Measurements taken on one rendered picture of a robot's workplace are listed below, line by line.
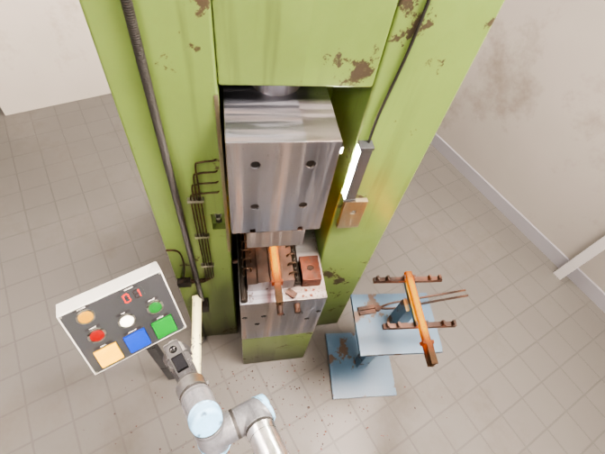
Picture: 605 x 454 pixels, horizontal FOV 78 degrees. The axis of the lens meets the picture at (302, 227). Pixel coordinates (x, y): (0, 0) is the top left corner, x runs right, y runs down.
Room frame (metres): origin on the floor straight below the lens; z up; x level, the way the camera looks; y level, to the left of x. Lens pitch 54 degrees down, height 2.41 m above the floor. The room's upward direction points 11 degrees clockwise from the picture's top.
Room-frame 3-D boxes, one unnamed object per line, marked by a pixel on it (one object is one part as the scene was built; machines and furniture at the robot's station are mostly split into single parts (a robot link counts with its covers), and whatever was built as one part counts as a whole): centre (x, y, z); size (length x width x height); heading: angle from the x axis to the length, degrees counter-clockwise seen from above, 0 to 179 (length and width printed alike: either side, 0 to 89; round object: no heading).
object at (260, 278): (0.91, 0.15, 0.96); 0.42 x 0.20 x 0.09; 17
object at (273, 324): (0.94, 0.10, 0.69); 0.56 x 0.38 x 0.45; 17
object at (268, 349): (0.94, 0.10, 0.23); 0.56 x 0.38 x 0.47; 17
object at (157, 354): (0.47, 0.59, 0.54); 0.04 x 0.04 x 1.08; 17
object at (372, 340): (0.76, -0.53, 0.73); 0.40 x 0.30 x 0.02; 104
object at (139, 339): (0.37, 0.51, 1.01); 0.07 x 0.05 x 0.07; 132
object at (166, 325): (0.44, 0.43, 1.01); 0.07 x 0.05 x 0.07; 132
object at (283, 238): (0.91, 0.15, 1.32); 0.42 x 0.20 x 0.10; 17
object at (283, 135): (0.92, 0.11, 1.56); 0.42 x 0.39 x 0.40; 17
